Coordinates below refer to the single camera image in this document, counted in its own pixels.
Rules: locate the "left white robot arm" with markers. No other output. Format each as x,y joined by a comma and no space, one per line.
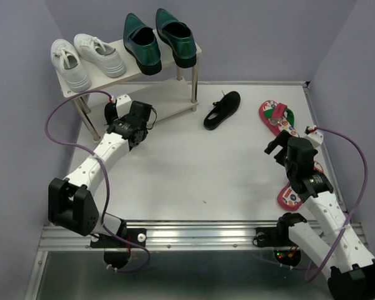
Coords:
71,203

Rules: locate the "left white sneaker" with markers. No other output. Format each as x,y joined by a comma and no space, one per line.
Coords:
67,63

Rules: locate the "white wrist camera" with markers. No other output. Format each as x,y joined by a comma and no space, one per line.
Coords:
314,136
123,104

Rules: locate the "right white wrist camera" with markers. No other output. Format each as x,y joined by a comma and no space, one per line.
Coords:
314,136

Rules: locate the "pink patterned sandal near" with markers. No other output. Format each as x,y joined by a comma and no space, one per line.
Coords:
287,198

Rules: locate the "white two-tier shoe shelf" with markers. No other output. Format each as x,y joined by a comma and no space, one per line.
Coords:
168,97

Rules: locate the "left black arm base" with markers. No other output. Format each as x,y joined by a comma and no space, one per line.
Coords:
124,247

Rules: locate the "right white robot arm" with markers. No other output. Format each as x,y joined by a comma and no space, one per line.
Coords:
342,258

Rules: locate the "green loafer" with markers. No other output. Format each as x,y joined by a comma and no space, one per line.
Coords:
178,36
140,41

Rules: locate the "right white sneaker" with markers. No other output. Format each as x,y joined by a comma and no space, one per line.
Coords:
100,53

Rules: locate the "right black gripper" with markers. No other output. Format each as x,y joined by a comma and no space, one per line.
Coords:
282,140

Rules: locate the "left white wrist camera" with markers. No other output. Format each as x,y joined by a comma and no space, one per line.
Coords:
123,104

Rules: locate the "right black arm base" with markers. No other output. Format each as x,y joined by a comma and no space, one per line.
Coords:
286,252

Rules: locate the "white sneaker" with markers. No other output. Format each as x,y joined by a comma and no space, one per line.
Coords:
67,63
100,53

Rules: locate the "aluminium mounting rail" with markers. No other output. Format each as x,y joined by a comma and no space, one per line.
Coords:
168,236

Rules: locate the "black lace shoe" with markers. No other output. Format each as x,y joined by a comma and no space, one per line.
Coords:
222,110
111,116

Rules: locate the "pink patterned sandal far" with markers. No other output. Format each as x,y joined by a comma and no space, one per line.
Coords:
277,117

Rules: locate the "pink patterned sandal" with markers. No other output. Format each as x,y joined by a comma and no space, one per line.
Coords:
287,198
277,117

